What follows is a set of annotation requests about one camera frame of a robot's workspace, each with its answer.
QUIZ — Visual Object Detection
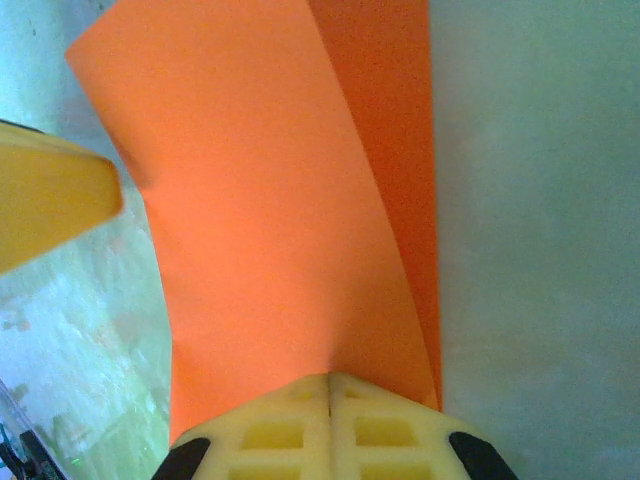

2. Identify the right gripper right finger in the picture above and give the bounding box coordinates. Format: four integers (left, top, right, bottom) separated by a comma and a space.
327, 372, 521, 480

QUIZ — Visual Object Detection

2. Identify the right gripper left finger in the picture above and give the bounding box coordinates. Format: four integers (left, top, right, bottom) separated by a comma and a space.
154, 372, 331, 480

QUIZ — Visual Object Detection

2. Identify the orange paper sheet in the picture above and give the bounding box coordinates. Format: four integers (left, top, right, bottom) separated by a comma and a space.
64, 0, 445, 449

